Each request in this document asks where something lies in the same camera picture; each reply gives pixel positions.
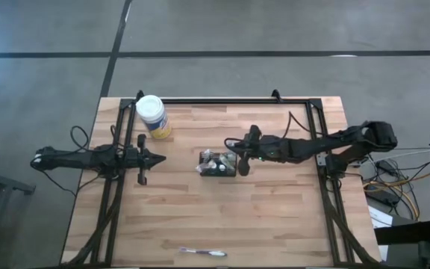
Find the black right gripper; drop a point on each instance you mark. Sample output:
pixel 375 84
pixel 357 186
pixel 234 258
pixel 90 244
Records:
pixel 260 149

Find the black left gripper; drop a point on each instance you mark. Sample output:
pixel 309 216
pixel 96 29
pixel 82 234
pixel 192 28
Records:
pixel 136 158

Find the teal mouthwash bottle white cap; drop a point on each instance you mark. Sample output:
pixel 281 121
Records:
pixel 222 168
pixel 212 165

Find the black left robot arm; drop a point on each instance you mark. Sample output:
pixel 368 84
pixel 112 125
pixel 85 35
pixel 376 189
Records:
pixel 80 158

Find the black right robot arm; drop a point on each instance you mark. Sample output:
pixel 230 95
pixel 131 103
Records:
pixel 330 143

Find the yellow Lysol wipes canister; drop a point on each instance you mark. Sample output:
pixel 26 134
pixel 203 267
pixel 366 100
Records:
pixel 149 108

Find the black power brick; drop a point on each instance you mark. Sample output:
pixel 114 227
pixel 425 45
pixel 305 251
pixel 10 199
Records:
pixel 383 197

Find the white paper sheet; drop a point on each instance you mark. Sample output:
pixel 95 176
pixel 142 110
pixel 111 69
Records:
pixel 379 218

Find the black bar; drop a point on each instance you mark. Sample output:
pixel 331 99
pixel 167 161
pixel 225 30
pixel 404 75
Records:
pixel 405 232

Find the black aluminium frame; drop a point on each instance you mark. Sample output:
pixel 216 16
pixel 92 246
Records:
pixel 237 101

